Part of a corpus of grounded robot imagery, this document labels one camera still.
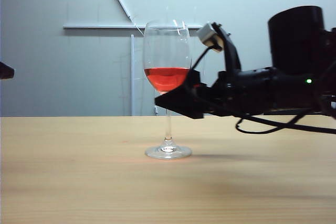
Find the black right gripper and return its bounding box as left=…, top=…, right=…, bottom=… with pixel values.
left=154, top=68, right=275, bottom=120

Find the goblet with red liquid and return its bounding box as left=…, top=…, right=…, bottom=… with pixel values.
left=142, top=20, right=193, bottom=159

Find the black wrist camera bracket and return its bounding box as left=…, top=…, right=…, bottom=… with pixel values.
left=212, top=22, right=242, bottom=73

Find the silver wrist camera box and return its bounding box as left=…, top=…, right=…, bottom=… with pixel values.
left=196, top=23, right=224, bottom=53

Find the white vertical wall rail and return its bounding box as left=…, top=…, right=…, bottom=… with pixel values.
left=130, top=34, right=135, bottom=116

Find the white horizontal wall rail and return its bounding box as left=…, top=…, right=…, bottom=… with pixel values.
left=62, top=24, right=204, bottom=30

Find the thin black camera cable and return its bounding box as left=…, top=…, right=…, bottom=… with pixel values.
left=190, top=46, right=336, bottom=134

